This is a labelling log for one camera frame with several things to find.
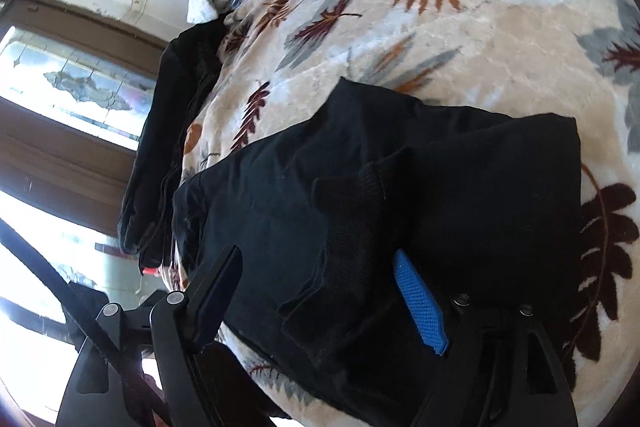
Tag leaf print blanket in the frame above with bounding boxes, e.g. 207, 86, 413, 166
170, 0, 640, 413

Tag pile of black clothes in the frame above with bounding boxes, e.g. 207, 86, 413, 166
117, 19, 228, 269

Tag black cable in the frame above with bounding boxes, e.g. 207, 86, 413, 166
0, 217, 168, 427

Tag black pants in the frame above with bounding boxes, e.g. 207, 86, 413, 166
172, 77, 583, 427

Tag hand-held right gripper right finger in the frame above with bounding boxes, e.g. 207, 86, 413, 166
392, 249, 581, 427

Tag brown door with patterned glass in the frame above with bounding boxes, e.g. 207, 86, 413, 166
0, 0, 173, 253

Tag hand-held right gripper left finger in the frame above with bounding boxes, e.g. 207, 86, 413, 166
55, 244, 246, 427

